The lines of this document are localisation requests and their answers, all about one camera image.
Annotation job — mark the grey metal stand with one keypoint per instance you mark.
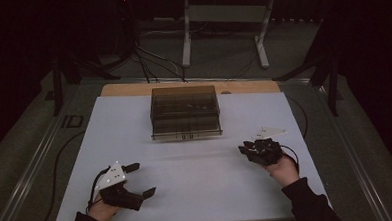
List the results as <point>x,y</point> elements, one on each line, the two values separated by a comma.
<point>226,13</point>

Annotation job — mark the translucent brown drawer cabinet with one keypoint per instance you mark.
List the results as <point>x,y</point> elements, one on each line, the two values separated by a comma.
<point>183,97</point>

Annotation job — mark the metal floor rail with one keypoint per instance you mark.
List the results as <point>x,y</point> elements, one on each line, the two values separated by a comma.
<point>30,177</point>
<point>352,157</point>

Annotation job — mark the person's right hand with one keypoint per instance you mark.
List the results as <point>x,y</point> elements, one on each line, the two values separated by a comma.
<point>285,171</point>

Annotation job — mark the black rectangular floor frame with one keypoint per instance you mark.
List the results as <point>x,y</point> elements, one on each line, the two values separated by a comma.
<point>71,121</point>

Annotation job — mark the black stand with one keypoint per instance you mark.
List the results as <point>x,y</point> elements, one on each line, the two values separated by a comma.
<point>58,86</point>
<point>332,84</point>

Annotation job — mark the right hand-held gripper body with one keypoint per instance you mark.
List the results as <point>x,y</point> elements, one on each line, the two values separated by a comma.
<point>266,152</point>

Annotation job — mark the person's left hand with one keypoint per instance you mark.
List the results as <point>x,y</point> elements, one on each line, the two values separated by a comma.
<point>101,212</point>

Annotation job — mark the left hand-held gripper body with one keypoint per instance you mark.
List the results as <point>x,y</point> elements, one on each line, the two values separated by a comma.
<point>117,195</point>

